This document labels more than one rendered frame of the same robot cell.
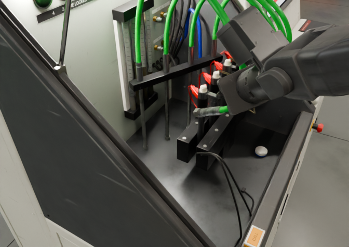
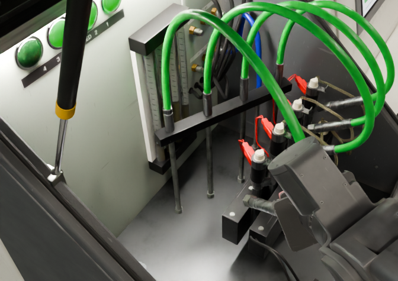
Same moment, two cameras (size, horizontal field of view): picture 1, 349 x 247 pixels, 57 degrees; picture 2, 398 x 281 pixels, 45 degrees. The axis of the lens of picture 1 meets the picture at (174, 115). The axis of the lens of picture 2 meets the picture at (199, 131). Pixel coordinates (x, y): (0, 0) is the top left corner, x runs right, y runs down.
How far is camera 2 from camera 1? 0.21 m
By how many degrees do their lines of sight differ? 7
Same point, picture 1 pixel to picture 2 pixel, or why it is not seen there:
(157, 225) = not seen: outside the picture
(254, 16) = (320, 162)
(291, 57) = (362, 267)
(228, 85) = (287, 211)
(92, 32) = (100, 75)
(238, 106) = (300, 240)
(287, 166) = not seen: hidden behind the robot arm
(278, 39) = (353, 195)
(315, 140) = not seen: outside the picture
